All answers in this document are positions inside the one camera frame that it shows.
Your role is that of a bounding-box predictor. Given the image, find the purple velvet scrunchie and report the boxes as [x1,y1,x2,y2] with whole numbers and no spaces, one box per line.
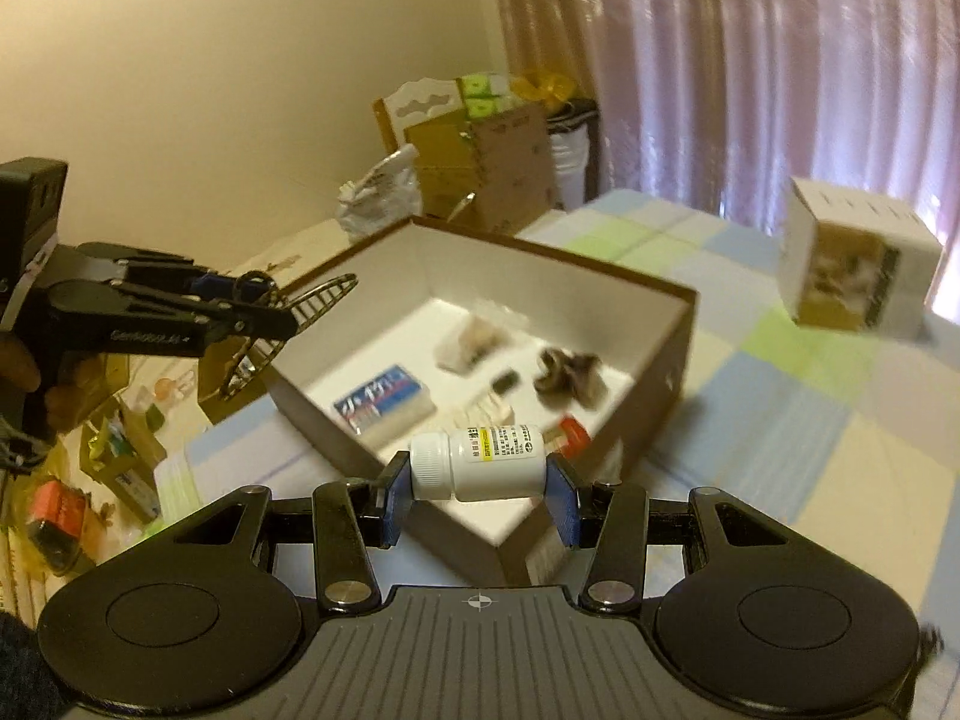
[534,346,607,410]

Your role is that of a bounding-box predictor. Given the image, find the cotton swabs plastic bag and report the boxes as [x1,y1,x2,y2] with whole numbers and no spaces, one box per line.
[433,299,529,377]

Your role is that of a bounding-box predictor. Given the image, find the white gold product box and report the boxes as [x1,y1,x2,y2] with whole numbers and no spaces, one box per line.
[778,177,942,341]

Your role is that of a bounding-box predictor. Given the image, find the grey plastic bag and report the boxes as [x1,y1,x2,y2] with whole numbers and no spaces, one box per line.
[335,143,423,244]

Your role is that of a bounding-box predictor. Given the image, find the purple curtain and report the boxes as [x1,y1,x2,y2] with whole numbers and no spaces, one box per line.
[481,0,960,257]

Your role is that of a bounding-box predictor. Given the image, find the brown cardboard box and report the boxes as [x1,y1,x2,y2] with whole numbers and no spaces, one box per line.
[405,104,558,236]

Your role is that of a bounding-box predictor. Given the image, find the checked tablecloth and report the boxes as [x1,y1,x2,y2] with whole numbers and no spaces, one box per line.
[156,190,958,718]

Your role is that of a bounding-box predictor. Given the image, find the white power strip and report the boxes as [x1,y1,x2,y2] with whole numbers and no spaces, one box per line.
[452,369,521,429]

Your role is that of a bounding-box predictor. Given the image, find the white carved chair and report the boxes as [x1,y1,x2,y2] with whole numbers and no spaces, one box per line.
[373,78,464,153]

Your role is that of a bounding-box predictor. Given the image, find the yellow ribbon bow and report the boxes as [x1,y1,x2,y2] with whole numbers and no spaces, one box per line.
[511,71,578,115]

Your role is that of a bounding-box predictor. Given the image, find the white pill bottle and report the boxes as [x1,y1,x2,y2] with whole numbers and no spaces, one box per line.
[409,424,547,502]

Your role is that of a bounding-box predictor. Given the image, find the white bucket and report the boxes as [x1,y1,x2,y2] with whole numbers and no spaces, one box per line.
[550,124,590,211]

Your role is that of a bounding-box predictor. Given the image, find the brown storage box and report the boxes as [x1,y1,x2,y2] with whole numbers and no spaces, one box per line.
[197,213,701,587]

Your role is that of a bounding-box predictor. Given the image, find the blue dental floss box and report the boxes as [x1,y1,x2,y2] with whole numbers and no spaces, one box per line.
[334,364,436,452]

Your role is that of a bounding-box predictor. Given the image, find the red snack packet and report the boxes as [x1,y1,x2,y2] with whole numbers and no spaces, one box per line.
[542,415,590,460]

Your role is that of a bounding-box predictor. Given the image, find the person's left hand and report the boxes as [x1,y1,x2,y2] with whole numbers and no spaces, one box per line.
[2,332,85,476]

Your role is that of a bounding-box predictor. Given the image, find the green tissue packs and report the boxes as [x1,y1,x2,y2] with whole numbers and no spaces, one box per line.
[457,71,517,121]

